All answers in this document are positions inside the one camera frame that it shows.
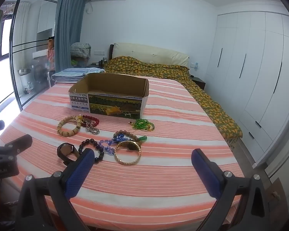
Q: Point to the black framed glass door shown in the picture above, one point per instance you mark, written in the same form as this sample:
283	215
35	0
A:
14	53

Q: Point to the grey washing machine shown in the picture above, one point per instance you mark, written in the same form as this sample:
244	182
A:
39	72

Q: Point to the white wall socket holder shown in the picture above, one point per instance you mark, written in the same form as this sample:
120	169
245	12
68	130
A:
194	65

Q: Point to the orange striped bed sheet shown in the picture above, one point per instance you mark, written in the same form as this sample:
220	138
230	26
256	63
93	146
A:
159	173

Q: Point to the white wall switch plate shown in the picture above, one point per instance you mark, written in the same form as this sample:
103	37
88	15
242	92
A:
99	52

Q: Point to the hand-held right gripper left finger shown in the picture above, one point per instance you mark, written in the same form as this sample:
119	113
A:
78	173

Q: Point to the checked cloth pile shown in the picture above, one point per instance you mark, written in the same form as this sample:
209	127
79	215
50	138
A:
80	49

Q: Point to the flat brown cardboard sheet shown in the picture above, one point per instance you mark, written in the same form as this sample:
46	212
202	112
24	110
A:
277	197

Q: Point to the steel basin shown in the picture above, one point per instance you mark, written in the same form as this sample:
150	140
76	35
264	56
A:
24	71

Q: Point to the white wardrobe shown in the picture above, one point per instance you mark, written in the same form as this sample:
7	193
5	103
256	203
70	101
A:
255	89

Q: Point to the cream pillow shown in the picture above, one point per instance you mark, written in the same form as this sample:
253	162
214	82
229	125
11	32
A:
147	53

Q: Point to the folded blue striped blanket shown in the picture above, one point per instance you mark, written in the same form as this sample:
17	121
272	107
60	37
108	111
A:
72	73

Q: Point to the gold bangle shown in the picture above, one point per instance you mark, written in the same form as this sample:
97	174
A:
121	161

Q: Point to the dark wooden nightstand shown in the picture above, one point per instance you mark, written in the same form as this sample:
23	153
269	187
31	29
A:
198	80
95	65

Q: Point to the orange patterned hanging cloth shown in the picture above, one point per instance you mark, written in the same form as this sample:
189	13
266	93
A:
50	53

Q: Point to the blue-grey curtain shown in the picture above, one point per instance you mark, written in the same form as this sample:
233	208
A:
67	28

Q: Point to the cardboard box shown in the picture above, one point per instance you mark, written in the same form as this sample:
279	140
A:
115	105

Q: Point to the black wristwatch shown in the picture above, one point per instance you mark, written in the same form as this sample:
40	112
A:
65	150

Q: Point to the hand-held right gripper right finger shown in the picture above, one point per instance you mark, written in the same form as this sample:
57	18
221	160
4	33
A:
207	173

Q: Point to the yellow floral quilt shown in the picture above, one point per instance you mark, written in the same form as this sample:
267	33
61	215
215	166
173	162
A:
159	69

